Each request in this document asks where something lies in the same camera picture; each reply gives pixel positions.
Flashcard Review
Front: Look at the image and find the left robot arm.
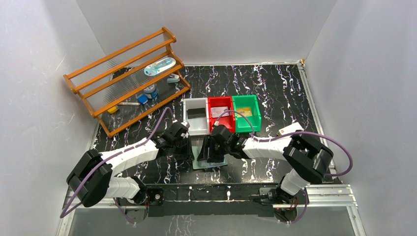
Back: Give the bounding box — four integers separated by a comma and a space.
66, 121, 190, 207

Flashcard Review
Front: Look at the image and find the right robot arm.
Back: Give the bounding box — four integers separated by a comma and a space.
202, 125, 333, 200

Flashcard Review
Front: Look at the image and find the gold card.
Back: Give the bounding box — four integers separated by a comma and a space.
236, 107, 253, 117

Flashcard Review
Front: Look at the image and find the silver VIP card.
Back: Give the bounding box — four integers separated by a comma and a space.
210, 107, 228, 118

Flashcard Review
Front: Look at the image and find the black card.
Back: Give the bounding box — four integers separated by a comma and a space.
186, 107, 206, 119

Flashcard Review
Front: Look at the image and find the green plastic bin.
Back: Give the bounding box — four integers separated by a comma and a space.
232, 95, 262, 133

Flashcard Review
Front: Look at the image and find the red plastic bin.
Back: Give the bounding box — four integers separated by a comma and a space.
208, 96, 237, 133

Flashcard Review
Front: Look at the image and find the white plastic bin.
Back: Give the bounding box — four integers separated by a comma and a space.
183, 98, 209, 136

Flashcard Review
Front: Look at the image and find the blue small block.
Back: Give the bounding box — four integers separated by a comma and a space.
137, 95, 149, 105

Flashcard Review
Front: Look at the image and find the blue tape roll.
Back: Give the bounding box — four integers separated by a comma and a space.
143, 84, 158, 99

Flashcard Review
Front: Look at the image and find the white marker pen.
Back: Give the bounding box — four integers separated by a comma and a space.
118, 102, 142, 106

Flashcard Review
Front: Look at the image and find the white small box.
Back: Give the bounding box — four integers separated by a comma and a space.
277, 122, 304, 136

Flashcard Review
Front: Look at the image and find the light blue white stapler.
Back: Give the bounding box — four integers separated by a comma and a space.
167, 73, 180, 84

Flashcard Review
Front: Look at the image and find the yellow small block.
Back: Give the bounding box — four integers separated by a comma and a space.
107, 106, 119, 114

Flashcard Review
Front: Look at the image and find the orange wooden shelf rack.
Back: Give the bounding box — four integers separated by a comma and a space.
63, 27, 191, 137

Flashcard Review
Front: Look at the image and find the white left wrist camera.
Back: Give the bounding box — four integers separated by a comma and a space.
182, 121, 190, 129

